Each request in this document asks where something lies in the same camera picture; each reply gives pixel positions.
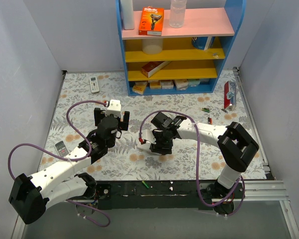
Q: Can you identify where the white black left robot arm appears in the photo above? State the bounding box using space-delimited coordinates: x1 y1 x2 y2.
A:
8 100 130 225

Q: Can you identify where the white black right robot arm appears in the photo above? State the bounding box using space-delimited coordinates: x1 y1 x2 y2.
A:
149 112 259 198

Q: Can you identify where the white air conditioner remote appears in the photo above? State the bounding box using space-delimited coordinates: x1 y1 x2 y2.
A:
89 77 100 94

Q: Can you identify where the grey calculator remote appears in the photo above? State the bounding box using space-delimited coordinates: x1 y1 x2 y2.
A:
55 141 69 157

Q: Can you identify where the yellow red small box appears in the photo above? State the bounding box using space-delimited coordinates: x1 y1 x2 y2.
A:
132 81 148 95

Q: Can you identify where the tissue pack green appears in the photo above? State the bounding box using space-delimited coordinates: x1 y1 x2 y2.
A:
188 79 200 87

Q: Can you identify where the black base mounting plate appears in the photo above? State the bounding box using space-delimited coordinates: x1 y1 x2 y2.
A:
67 179 247 211

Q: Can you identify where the white translucent cup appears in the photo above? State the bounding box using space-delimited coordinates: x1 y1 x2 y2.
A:
142 38 163 55

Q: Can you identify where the red toothpaste box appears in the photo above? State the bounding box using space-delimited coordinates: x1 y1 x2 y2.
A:
224 81 236 111

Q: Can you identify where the blue shelf unit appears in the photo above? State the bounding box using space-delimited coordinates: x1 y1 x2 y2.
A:
115 0 246 96

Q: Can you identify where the orange razor box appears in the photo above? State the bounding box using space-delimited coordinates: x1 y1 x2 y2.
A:
138 6 165 36

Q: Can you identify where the white bottle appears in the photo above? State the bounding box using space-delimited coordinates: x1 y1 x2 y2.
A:
120 0 135 30

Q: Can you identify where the clear plastic bottle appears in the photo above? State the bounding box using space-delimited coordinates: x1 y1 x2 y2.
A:
169 0 187 28

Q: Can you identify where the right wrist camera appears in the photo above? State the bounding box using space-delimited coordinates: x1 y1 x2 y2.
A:
139 129 156 144

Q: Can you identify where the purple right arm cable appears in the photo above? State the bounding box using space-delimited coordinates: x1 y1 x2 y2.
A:
138 110 246 217

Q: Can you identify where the aluminium frame rail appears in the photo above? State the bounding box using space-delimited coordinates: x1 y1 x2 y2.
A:
244 180 289 201

